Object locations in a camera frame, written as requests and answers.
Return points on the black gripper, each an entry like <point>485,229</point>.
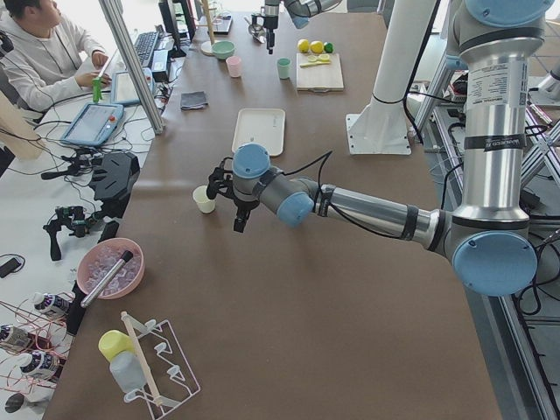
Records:
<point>241,206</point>
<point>270,23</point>

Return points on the green cup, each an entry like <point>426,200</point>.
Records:
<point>283,67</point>

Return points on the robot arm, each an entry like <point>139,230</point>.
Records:
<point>299,11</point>
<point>485,238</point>

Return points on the beige rabbit tray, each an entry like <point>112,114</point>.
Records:
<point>264,126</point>

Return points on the metal scoop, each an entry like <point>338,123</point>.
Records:
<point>255,30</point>

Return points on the yellow lemon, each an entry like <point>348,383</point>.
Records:
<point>316,47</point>
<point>303,45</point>

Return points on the cream cup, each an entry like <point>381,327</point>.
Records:
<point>202,201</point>

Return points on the pink cup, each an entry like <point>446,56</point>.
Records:
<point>234,66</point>

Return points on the green bowl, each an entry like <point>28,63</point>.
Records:
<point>223,49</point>

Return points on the yellow plastic knife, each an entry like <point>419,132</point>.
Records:
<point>314,64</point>

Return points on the wooden cutting board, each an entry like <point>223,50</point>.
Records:
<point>319,78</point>

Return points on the wooden cup tree stand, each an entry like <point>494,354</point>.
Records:
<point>207,47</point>

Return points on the black monitor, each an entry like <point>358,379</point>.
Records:
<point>168,14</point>

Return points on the grey folded cloth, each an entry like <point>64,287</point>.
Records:
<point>193,100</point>

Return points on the metal muddler in bowl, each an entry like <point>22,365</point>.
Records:
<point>126,256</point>

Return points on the black keyboard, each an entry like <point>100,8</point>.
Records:
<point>145,45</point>

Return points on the blue teach pendant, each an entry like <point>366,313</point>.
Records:
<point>94,125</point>
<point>123,90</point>

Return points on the yellow cup on rack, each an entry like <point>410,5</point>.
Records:
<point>114,342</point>

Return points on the grey cup on rack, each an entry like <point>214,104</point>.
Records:
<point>127,372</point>

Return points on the seated person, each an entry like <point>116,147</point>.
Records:
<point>52,58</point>

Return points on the white pedestal column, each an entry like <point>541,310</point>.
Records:
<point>381,127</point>

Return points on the aluminium frame post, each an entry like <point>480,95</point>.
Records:
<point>113,13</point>

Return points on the white wire rack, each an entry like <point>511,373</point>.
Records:
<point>170,380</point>

